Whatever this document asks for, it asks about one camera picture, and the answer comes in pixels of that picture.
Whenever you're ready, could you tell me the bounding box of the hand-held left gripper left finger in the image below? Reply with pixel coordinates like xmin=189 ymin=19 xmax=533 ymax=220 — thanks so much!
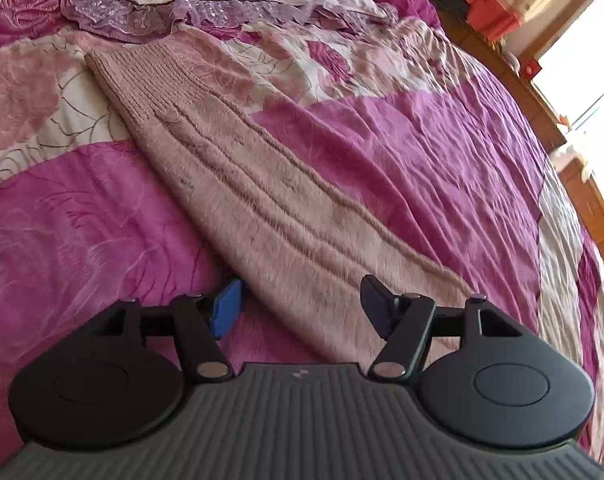
xmin=82 ymin=279 xmax=246 ymax=383

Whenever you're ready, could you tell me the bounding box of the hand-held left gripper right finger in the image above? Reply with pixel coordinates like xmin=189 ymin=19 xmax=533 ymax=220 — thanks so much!
xmin=360 ymin=274 xmax=525 ymax=382

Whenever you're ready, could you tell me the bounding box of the pink knit sweater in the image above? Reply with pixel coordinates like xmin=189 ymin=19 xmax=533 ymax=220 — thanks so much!
xmin=84 ymin=40 xmax=475 ymax=366

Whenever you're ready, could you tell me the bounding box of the magenta floral bedspread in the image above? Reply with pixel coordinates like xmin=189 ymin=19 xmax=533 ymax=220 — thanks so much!
xmin=0 ymin=0 xmax=604 ymax=466

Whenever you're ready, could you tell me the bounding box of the white cloth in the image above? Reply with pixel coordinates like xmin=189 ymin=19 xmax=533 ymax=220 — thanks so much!
xmin=551 ymin=141 xmax=591 ymax=173

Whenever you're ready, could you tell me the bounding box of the window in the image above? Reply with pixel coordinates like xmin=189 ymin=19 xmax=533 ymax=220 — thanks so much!
xmin=532 ymin=0 xmax=604 ymax=131

